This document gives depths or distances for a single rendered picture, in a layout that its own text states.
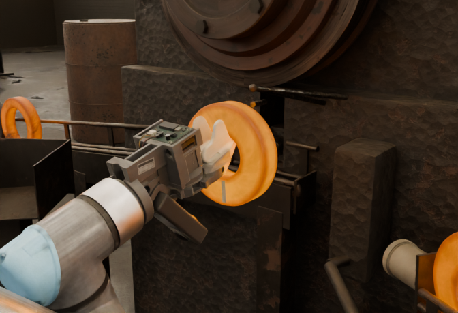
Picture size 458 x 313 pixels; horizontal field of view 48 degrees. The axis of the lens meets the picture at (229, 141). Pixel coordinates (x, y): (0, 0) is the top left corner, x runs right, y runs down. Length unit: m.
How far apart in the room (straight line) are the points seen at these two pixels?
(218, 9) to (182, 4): 0.08
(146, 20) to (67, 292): 0.92
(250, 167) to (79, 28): 3.16
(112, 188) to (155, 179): 0.07
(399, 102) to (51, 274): 0.64
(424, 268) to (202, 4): 0.56
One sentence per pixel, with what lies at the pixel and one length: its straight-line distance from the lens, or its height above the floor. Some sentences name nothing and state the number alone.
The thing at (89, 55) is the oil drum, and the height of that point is 0.65.
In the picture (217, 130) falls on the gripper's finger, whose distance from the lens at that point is 0.69.
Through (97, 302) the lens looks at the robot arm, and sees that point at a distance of 0.59.
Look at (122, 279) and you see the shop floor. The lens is 2.08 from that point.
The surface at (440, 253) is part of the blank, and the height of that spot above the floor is 0.73.
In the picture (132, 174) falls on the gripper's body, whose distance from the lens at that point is 0.60.
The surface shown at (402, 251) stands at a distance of 0.80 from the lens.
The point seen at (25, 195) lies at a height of 0.60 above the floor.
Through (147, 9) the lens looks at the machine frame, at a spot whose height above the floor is 1.01.
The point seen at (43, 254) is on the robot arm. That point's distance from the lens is 0.55.
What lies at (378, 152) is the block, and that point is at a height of 0.80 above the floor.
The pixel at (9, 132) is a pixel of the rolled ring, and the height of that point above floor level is 0.63.
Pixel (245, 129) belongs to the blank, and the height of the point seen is 0.87.
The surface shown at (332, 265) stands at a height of 0.61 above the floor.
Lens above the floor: 1.04
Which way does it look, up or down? 16 degrees down
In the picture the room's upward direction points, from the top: straight up
